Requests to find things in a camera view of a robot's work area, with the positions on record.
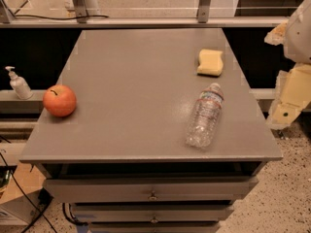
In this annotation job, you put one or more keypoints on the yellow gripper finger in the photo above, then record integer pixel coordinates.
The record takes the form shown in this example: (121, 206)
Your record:
(277, 35)
(292, 96)

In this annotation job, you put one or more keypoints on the yellow sponge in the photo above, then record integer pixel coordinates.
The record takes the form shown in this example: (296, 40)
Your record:
(210, 63)

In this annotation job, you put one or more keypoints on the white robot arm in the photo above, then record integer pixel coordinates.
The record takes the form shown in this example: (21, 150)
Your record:
(297, 44)

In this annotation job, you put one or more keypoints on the red apple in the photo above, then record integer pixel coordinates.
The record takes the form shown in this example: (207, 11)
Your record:
(60, 100)

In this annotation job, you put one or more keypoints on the clear plastic water bottle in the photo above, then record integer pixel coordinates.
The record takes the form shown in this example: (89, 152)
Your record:
(204, 117)

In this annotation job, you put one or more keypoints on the top grey drawer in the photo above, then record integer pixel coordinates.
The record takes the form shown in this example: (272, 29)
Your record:
(150, 190)

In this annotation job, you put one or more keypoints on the grey drawer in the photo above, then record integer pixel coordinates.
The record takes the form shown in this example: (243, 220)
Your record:
(160, 227)
(150, 190)
(152, 213)

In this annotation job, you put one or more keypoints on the grey drawer cabinet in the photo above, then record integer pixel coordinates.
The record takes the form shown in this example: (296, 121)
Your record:
(136, 89)

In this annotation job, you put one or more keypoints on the bottom grey drawer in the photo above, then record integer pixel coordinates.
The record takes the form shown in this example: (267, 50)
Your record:
(160, 227)

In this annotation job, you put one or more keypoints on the middle grey drawer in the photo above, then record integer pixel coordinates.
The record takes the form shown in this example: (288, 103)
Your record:
(152, 213)

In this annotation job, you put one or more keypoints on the white pump dispenser bottle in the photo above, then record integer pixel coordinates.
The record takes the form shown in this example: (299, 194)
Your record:
(19, 84)

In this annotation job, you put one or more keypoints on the cardboard box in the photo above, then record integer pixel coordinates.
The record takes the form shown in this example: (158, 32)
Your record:
(21, 197)

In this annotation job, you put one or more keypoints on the grey back rail shelf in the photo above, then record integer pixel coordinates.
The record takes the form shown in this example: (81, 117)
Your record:
(102, 22)

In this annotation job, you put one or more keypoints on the right metal bracket post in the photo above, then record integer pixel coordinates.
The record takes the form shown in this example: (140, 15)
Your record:
(203, 11)

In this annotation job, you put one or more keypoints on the metal bracket post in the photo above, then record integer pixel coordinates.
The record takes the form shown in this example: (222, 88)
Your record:
(80, 10)
(203, 11)

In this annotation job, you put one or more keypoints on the left metal bracket post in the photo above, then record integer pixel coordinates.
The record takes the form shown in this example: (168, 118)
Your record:
(80, 10)

